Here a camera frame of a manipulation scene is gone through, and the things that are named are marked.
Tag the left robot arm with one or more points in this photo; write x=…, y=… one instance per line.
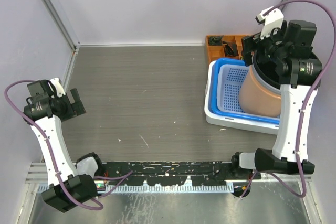
x=69, y=183

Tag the orange compartment organizer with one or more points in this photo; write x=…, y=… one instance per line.
x=214, y=53

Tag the dark rolled item far left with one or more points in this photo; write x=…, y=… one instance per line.
x=215, y=40

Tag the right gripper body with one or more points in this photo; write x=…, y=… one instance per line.
x=270, y=48

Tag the blue perforated basket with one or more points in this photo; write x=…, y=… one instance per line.
x=227, y=80

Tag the dark rolled item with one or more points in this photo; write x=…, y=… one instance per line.
x=215, y=40
x=230, y=49

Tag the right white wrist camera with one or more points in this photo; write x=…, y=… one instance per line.
x=270, y=21

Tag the white plastic tub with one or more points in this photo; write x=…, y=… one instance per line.
x=227, y=121

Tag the white cable duct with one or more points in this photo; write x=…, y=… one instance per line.
x=175, y=189

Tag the dark rolled item centre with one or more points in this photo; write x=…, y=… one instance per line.
x=230, y=49

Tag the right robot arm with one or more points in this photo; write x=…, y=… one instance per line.
x=289, y=154

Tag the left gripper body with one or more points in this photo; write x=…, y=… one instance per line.
x=66, y=112

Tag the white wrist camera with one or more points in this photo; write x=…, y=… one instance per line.
x=270, y=21
x=59, y=88

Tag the black bucket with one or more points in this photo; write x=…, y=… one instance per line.
x=292, y=71

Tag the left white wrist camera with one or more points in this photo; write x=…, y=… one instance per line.
x=59, y=88

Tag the black mounting rail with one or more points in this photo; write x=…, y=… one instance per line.
x=205, y=173

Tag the orange bucket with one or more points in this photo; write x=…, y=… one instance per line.
x=259, y=98

